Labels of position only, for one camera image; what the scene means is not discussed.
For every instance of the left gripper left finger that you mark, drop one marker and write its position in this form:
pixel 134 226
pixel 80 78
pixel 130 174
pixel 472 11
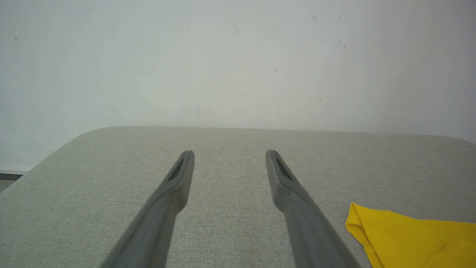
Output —
pixel 160 216

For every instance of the yellow t-shirt garment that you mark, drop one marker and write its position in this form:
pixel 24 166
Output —
pixel 416 242

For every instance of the wall baseboard strip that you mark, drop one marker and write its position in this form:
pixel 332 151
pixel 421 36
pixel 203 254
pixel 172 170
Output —
pixel 11 172

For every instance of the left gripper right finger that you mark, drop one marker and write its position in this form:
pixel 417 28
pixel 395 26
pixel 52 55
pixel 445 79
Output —
pixel 301 216

